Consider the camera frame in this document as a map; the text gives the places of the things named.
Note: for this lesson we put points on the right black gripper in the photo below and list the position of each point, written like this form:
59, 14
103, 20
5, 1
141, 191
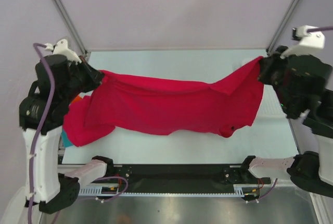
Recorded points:
268, 60

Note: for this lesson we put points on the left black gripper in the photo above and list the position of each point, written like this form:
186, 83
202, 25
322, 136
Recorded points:
96, 76

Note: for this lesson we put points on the white perforated plastic basket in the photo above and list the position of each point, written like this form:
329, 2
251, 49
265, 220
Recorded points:
270, 106

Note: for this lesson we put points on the red t shirt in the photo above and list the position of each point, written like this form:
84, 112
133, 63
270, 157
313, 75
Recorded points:
83, 125
161, 106

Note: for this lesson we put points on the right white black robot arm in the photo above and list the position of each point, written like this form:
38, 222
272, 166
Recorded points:
300, 85

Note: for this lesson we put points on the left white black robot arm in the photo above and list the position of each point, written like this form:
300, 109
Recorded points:
41, 116

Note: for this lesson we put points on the orange t shirt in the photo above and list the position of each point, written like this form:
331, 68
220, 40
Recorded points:
77, 99

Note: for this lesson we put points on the folded red t shirt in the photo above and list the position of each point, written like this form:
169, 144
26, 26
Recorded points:
83, 125

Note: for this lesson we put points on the teal t shirt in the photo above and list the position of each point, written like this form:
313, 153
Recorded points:
65, 140

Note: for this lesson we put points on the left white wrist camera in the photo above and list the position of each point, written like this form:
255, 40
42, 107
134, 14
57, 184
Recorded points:
62, 47

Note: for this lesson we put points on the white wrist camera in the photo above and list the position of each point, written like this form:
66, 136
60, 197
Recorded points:
310, 40
62, 47

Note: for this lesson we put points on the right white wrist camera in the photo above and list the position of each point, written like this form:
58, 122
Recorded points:
310, 40

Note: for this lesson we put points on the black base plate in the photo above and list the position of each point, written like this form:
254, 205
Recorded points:
185, 179

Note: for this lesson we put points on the left slotted cable duct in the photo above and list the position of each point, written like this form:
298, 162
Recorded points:
99, 190

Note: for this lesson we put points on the slotted cable duct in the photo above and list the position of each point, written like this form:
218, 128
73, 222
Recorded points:
99, 190
247, 189

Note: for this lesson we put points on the right slotted cable duct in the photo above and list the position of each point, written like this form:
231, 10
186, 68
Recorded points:
247, 189

